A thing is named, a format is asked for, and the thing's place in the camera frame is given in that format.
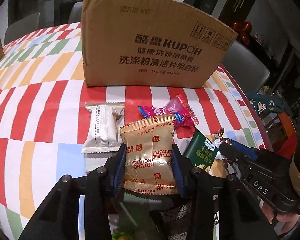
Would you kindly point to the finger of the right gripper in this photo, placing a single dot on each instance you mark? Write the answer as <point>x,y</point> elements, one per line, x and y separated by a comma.
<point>245,149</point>
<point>233,152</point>

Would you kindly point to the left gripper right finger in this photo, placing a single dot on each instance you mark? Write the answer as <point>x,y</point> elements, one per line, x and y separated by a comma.
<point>239,214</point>

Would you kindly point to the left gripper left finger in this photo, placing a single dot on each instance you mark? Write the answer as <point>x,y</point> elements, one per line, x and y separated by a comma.
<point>58,215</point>

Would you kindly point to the gold red candy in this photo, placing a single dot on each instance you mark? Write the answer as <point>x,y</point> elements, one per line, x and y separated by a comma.
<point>221,137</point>

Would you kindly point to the dark green biscuit packet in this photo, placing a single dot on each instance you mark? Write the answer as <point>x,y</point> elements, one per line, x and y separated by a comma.
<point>201,151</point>

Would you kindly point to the dark brown snack bag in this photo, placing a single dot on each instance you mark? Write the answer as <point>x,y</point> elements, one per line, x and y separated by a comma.
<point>172,223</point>

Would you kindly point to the yellow green snack packet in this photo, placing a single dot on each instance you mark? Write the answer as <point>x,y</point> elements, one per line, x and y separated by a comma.
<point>124,234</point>

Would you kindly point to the pink snack packet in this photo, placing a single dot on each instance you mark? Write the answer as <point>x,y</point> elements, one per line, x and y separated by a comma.
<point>184,115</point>

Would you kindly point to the beige fortune biscuits packet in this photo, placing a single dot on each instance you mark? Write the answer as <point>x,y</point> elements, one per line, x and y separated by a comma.
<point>148,155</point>

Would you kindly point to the white cream snack packet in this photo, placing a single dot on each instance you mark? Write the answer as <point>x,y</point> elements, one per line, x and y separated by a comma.
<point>103,135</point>

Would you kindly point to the person's right hand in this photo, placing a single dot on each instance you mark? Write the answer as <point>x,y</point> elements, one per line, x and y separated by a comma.
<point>289,219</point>

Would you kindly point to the green christmas bag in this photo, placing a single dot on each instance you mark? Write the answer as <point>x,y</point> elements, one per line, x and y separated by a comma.
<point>264,104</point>

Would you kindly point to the grey chair right side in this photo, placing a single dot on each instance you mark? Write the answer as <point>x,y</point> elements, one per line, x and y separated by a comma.
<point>246,69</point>

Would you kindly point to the colourful checked tablecloth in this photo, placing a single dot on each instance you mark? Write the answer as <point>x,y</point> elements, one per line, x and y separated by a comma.
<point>44,123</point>

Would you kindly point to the red balloon decoration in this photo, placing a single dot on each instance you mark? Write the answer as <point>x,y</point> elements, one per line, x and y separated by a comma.
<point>243,29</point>

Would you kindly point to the brown cardboard box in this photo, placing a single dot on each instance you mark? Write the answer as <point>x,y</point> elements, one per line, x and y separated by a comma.
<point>150,43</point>

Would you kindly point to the grey dining chair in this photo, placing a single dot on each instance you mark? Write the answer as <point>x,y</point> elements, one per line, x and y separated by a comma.
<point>22,27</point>

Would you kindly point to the grey chair behind box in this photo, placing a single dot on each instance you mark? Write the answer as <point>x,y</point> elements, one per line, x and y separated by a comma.
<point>76,13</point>

